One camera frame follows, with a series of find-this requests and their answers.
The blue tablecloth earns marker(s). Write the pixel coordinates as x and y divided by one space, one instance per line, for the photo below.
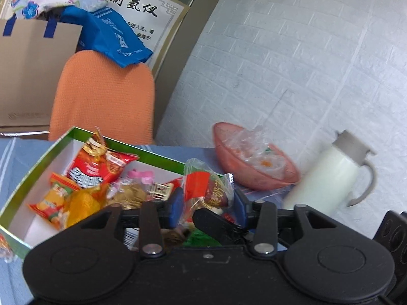
12 279

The orange chair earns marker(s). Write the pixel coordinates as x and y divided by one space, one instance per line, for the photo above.
105 101

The yellow clear snack packet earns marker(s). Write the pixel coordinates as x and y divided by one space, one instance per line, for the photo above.
81 206

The white thermos jug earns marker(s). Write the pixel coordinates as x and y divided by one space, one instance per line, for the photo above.
327 174

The pink snack packet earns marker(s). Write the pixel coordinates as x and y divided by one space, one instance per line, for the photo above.
141 175

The green snack packet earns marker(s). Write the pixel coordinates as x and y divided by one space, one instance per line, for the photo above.
200 238

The clear plastic wrappers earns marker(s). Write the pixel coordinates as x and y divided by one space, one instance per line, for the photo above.
254 149

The pink plastic bowl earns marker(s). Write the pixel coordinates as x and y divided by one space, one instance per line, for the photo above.
229 162

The framed calligraphy poster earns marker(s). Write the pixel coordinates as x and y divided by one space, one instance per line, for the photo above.
152 12

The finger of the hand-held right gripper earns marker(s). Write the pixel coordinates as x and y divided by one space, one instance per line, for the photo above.
213 224

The red cracker packet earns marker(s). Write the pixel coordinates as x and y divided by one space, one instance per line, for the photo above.
92 168

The brown cake packet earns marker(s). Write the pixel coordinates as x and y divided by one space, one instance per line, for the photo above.
173 238

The green cardboard box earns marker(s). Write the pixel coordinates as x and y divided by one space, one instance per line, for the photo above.
35 228

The small packet with white label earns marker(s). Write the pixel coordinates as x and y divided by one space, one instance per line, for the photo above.
160 190

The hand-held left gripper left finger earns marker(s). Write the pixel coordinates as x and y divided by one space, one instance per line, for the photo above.
176 208

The clear cookie packet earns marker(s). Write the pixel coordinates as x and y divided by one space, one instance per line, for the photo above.
127 195

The clear packet with red date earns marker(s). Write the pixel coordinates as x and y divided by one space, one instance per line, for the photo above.
206 184

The orange chip packet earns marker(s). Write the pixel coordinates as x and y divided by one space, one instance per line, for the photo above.
52 203

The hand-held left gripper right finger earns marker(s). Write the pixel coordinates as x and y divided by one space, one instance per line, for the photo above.
241 203

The blue plastic bag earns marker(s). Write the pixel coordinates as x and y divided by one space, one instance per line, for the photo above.
105 35

